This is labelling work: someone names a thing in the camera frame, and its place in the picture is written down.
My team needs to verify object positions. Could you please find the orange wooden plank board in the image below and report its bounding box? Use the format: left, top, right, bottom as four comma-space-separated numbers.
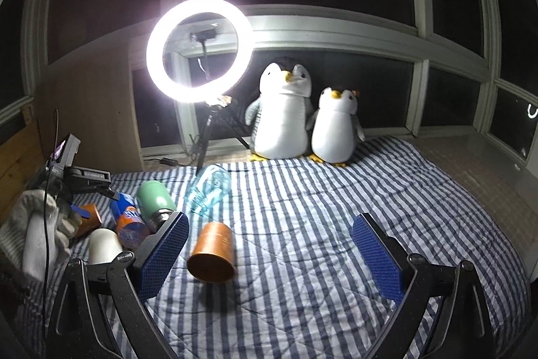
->
0, 121, 45, 223

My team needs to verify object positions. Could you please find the black power strip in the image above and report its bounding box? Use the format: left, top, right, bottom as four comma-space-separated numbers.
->
159, 157, 179, 167

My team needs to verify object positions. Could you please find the blue orange soda bottle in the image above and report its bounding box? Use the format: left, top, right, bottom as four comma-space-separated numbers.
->
110, 192, 150, 251

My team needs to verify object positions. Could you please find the pale wooden panel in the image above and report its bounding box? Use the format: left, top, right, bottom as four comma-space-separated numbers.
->
35, 42, 143, 174

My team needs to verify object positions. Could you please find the cream white cup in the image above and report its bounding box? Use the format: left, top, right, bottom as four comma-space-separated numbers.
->
88, 228, 123, 264

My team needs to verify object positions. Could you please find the striped blue white quilt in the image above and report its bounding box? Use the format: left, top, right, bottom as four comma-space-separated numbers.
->
145, 137, 531, 358

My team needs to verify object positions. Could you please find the large penguin plush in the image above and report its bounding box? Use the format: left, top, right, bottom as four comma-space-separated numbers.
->
244, 60, 313, 161

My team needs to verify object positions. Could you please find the clear plastic water bottle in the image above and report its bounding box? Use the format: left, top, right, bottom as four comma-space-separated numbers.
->
185, 164, 232, 216

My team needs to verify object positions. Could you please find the green thermos bottle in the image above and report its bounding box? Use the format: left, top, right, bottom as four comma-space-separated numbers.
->
136, 180, 177, 232

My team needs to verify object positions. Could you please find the white window frame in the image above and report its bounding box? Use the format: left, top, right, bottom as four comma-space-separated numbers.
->
1, 0, 537, 168

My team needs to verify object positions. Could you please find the white gloved left hand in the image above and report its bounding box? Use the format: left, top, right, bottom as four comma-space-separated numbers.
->
1, 189, 82, 282

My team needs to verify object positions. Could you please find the white ring light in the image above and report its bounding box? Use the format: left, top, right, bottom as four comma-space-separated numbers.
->
145, 0, 255, 105

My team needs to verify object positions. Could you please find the brown paper cup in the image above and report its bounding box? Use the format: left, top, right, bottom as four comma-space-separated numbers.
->
76, 203, 103, 238
187, 221, 236, 283

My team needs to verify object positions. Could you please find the black tripod stand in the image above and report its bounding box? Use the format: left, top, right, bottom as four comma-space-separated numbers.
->
189, 96, 251, 177

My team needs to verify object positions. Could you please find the small penguin plush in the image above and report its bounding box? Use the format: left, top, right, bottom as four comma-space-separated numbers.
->
307, 85, 366, 167

